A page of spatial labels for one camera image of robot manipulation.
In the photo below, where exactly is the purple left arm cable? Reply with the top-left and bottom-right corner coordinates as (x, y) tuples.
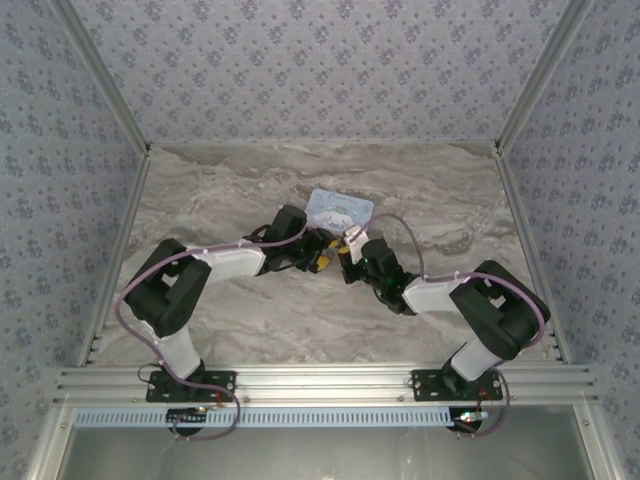
(115, 215), (309, 442)

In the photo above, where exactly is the aluminium frame leg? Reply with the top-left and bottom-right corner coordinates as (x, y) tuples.
(24, 405), (76, 480)
(572, 405), (619, 480)

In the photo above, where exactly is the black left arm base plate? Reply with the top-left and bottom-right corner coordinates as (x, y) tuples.
(145, 369), (237, 403)

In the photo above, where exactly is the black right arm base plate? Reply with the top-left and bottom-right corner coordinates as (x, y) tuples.
(410, 368), (504, 403)

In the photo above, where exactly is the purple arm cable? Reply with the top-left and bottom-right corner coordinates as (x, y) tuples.
(368, 213), (547, 439)
(115, 215), (309, 442)

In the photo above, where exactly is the aluminium side rail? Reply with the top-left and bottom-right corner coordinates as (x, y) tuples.
(74, 149), (152, 369)
(493, 149), (574, 364)

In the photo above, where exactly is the aluminium frame post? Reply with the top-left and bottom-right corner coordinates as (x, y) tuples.
(49, 0), (152, 156)
(493, 0), (599, 156)

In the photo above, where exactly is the white slotted cable duct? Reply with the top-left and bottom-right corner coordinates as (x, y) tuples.
(74, 407), (464, 429)

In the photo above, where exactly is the aluminium cross rail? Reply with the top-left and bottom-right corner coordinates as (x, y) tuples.
(54, 364), (599, 406)

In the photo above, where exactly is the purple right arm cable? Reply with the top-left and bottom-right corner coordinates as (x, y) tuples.
(368, 213), (547, 439)

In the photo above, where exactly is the black circuit board bracket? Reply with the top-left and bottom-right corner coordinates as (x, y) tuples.
(451, 407), (489, 435)
(166, 407), (209, 437)

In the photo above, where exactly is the light blue cartoon card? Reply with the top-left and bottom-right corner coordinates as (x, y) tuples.
(303, 188), (377, 236)

